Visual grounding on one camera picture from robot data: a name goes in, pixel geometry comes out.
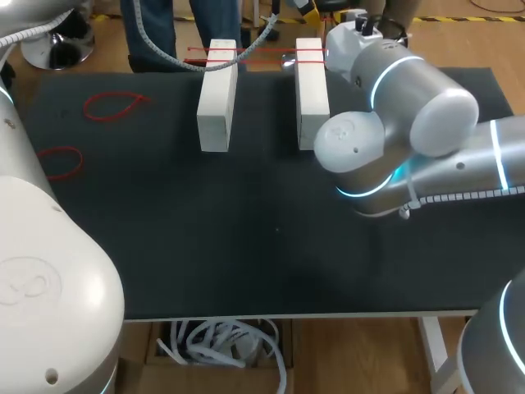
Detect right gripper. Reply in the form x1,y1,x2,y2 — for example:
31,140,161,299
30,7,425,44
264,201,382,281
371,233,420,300
293,0,386,84

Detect red tape strip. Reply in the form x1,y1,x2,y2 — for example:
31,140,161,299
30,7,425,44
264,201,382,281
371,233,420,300
184,58,328,67
187,46,329,54

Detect red tape loop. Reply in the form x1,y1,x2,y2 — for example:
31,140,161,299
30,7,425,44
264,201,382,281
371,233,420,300
36,145,84,182
82,92,151,123

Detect white block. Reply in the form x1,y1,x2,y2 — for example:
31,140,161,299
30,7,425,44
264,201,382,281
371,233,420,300
196,39,240,154
294,37,331,151

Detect person's legs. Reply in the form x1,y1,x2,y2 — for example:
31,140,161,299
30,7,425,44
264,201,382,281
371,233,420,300
119,0,248,74

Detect chrome stool base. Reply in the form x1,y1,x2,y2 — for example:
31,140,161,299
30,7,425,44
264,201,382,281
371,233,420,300
20,24,96,70

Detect cardboard box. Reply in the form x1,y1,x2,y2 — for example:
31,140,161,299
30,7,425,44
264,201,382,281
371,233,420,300
142,318,294,394

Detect white cable bundle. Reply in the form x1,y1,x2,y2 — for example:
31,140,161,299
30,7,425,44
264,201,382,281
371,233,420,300
157,319,288,394

